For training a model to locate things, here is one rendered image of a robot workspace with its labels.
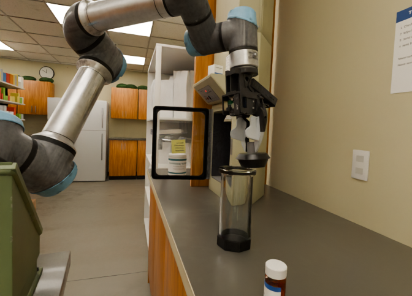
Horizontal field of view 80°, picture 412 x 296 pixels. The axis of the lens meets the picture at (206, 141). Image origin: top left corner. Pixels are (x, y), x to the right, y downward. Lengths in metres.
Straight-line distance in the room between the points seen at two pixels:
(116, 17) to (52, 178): 0.44
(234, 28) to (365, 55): 0.65
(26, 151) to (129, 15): 0.41
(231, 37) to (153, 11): 0.20
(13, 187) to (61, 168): 0.27
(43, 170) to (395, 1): 1.21
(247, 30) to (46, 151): 0.58
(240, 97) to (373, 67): 0.65
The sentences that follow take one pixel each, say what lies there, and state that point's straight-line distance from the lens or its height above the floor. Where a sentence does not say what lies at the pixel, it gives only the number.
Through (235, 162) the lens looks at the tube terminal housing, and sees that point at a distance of 1.10.
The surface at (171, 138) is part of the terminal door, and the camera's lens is 1.36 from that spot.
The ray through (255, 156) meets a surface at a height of 1.21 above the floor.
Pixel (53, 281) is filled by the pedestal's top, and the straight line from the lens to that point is 0.68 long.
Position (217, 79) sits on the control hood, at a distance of 1.08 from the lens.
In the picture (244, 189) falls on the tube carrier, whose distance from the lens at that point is 0.70.
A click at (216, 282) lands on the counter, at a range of 0.63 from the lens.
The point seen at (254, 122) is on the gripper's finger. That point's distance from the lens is 0.64.
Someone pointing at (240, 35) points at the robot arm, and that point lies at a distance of 0.67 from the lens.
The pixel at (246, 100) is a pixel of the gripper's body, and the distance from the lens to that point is 0.62.
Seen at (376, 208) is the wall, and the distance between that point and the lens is 1.12.
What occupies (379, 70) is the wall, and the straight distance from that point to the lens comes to 1.13.
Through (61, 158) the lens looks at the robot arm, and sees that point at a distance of 0.74.
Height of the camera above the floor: 1.28
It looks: 3 degrees down
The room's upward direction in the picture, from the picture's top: 2 degrees clockwise
